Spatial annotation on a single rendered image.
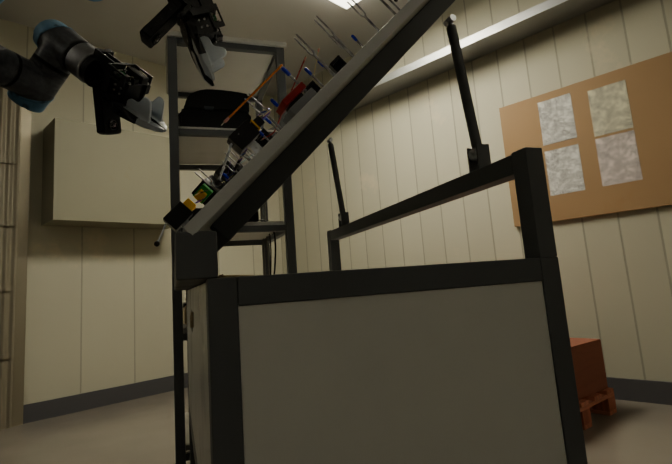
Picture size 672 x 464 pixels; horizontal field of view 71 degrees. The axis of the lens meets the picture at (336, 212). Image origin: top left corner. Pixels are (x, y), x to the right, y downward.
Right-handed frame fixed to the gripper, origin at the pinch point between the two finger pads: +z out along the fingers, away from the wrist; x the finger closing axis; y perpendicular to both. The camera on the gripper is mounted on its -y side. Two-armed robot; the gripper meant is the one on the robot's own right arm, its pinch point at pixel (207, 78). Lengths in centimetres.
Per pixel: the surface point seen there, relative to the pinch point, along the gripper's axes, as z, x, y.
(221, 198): 29.6, -32.2, -11.4
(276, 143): 24.7, -31.8, -0.9
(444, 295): 56, -31, 15
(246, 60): -46, 108, 42
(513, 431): 81, -32, 17
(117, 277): 12, 321, -65
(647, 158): 75, 96, 237
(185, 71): -55, 124, 17
